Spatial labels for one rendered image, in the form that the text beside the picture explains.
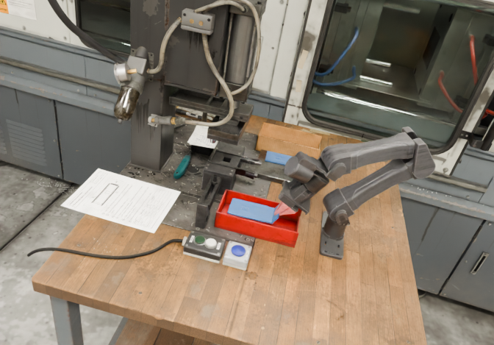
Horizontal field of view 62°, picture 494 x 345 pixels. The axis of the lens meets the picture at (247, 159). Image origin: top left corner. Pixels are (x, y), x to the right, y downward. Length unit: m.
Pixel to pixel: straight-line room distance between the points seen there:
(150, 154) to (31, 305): 1.11
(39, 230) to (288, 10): 1.78
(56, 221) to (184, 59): 1.64
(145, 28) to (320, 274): 0.85
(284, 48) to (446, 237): 1.23
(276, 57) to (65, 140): 1.35
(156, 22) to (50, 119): 1.47
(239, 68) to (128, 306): 0.70
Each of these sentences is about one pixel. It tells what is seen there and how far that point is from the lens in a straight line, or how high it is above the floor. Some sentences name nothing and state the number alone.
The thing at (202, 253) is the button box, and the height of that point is 0.92.
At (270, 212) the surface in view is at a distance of 1.28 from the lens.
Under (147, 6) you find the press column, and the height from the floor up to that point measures 1.45.
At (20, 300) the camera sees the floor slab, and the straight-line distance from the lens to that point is 2.31.
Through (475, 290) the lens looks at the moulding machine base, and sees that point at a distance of 2.57.
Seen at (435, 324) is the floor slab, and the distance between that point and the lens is 2.57.
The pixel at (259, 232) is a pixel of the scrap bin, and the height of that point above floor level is 0.93.
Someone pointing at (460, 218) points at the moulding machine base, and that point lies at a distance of 2.25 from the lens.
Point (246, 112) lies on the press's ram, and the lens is 1.30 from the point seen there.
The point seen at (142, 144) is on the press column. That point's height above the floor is 1.00.
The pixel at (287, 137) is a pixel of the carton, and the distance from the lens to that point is 1.74.
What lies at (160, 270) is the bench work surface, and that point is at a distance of 1.15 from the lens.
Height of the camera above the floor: 1.77
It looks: 33 degrees down
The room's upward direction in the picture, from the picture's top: 10 degrees clockwise
